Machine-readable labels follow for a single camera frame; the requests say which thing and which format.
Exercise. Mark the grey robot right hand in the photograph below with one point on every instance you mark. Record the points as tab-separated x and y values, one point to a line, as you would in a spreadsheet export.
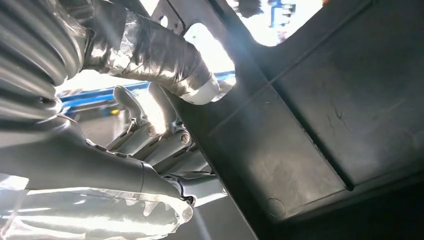
82	165

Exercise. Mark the blue metal shelf rack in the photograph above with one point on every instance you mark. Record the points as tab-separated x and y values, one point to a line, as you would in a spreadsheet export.
86	96

